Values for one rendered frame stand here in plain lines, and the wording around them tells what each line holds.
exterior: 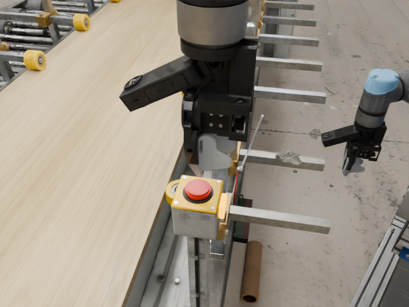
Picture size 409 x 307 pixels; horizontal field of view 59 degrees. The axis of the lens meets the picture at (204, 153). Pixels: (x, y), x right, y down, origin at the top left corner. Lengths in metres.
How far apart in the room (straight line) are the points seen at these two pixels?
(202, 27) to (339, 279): 1.75
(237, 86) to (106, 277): 0.58
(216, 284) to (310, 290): 0.93
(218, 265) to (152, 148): 0.41
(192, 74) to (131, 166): 0.72
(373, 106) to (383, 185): 1.52
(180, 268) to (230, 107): 0.84
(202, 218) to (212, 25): 0.29
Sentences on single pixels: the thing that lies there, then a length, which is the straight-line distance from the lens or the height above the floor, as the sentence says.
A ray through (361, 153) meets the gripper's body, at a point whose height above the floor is 0.93.
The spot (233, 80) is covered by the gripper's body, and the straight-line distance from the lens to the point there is 0.42.
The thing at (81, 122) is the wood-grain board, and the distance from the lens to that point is 1.34.
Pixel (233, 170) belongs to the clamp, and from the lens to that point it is 1.16.
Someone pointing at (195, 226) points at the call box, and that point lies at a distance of 0.57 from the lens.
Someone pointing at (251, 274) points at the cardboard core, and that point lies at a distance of 1.84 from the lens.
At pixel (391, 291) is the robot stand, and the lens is 1.81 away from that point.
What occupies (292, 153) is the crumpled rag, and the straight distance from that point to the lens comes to 1.22.
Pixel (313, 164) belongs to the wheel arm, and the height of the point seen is 0.85.
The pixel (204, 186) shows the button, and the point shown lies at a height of 1.23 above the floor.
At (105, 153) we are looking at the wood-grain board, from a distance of 1.18.
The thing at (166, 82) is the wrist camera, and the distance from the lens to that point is 0.43.
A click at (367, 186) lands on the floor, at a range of 2.53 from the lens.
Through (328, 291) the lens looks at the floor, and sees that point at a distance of 1.96.
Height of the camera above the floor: 1.63
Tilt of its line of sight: 40 degrees down
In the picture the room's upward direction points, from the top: straight up
